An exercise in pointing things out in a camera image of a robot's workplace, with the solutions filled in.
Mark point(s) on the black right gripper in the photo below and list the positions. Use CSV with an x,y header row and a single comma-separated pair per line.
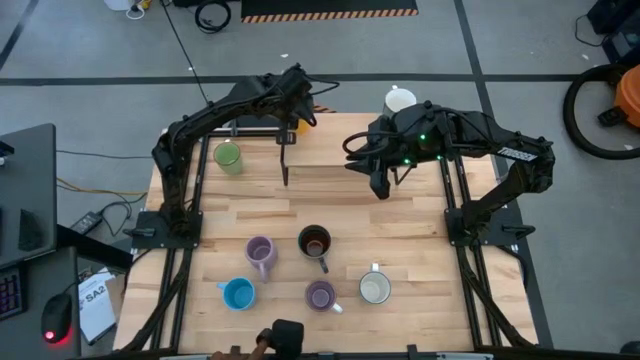
x,y
410,135

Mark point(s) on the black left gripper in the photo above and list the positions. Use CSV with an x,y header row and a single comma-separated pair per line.
x,y
290,85

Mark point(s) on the yellow mug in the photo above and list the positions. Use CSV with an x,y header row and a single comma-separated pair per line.
x,y
302,127

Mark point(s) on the dark teal mug brown interior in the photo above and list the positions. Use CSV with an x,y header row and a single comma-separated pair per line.
x,y
314,240

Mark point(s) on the white mug blue leaf pattern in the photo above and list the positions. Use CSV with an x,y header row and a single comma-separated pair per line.
x,y
375,289

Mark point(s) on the ribbed lilac mug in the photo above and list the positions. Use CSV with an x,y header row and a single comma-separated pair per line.
x,y
260,250

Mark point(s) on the light blue mug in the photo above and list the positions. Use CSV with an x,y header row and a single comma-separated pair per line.
x,y
239,295

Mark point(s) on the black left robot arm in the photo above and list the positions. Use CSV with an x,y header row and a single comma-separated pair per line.
x,y
220,107

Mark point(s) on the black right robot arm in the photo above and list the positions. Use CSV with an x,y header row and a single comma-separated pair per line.
x,y
515,155

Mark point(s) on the wooden shelf black legs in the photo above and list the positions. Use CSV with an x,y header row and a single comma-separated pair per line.
x,y
325,145

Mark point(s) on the small black striped-edge floor mat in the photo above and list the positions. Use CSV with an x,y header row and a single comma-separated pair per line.
x,y
250,120

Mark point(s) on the large black striped-edge floor mat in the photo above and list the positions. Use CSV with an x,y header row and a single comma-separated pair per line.
x,y
325,7

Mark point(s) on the purple and white mug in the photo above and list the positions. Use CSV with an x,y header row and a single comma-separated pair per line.
x,y
320,296

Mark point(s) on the person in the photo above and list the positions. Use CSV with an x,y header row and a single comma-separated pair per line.
x,y
287,335

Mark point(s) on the white container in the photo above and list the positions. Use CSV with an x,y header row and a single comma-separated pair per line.
x,y
119,4

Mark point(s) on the black power adapter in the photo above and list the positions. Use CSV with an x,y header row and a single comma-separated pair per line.
x,y
86,222

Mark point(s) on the orange vacuum cleaner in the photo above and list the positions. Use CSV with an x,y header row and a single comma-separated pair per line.
x,y
629,97

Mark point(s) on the dark grey desk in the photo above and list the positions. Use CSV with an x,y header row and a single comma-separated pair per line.
x,y
30,175

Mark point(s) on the white printed paper sheet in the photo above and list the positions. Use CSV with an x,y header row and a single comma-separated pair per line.
x,y
95,310

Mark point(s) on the black equipment case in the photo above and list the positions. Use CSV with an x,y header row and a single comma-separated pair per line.
x,y
620,30

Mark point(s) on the black computer mouse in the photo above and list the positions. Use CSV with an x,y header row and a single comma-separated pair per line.
x,y
56,315

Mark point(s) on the black keyboard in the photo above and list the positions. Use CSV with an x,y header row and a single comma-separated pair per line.
x,y
10,295

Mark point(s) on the black metal table frame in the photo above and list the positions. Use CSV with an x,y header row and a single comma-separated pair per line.
x,y
240,132

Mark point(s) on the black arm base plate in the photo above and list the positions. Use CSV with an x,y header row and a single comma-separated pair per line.
x,y
500,220
165,242

